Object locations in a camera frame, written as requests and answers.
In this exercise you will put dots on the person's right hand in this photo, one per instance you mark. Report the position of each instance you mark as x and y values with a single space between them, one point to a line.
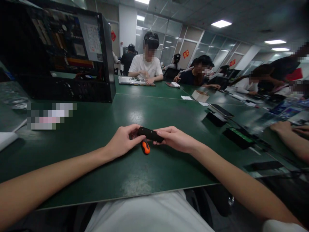
178 140

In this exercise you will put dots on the person's left hand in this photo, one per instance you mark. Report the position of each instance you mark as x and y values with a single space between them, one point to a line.
120 142

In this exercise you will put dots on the small black rectangular block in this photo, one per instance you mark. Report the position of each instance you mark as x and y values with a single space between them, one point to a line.
150 134

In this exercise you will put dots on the black box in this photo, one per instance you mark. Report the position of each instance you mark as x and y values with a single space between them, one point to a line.
215 119

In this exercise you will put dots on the white paper slip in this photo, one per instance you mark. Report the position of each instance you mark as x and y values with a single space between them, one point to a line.
203 103
186 97

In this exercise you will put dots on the small cardboard box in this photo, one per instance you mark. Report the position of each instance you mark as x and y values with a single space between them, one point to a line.
200 96

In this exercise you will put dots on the white power bank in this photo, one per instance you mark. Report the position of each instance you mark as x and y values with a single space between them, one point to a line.
175 85

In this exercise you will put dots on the black device with green board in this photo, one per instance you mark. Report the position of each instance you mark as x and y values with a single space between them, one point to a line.
239 137

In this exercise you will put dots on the disassembled silver laptop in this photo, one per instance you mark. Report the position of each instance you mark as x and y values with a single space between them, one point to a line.
135 81

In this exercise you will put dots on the black office chair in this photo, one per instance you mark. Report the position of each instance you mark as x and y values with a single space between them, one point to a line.
172 74

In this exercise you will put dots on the person's body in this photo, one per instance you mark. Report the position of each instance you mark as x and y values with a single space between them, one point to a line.
147 212

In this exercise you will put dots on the flat black slab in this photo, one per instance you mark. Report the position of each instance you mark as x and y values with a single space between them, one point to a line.
268 166

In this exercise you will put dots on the white paper booklet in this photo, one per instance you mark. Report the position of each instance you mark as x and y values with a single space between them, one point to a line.
8 137

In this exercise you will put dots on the open black computer case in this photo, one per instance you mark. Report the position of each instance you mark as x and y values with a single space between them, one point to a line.
55 48

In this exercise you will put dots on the pack of water bottles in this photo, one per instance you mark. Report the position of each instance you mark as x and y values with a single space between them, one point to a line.
289 107

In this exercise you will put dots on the clear plastic bag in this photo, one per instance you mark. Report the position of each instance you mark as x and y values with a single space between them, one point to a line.
13 96

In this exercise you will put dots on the ceiling light panel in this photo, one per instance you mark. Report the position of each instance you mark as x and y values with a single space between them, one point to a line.
275 41
221 23
280 49

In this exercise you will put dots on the red wall decoration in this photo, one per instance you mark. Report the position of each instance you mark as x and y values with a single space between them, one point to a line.
113 35
232 62
186 54

